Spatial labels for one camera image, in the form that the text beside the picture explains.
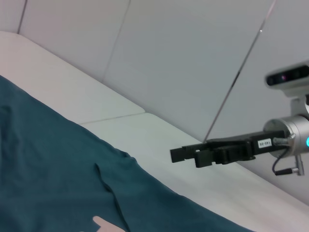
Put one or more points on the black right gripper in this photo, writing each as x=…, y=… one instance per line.
x=256, y=142

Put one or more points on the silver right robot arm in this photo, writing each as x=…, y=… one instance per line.
x=293, y=135

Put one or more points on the teal t-shirt with white lettering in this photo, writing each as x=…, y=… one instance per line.
x=72, y=169

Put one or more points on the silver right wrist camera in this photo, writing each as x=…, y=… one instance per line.
x=289, y=79

